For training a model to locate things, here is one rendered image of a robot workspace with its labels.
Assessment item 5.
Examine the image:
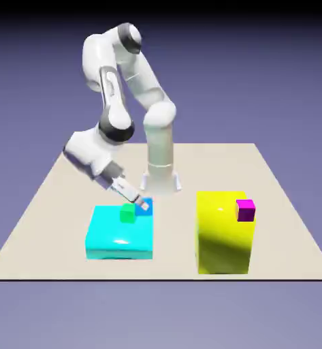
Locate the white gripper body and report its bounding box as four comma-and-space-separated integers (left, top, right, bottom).
110, 177, 142, 204

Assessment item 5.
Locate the small blue cube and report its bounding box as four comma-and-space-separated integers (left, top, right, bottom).
134, 197, 154, 217

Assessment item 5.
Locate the small green cube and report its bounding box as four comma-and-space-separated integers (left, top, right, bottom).
119, 203, 136, 224

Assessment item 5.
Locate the small magenta cube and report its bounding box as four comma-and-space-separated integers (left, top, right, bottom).
236, 199, 257, 222

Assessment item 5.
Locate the large cyan box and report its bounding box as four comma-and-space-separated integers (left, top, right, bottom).
84, 204, 154, 260

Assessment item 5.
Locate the large yellow box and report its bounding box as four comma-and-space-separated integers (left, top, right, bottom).
195, 190, 257, 275

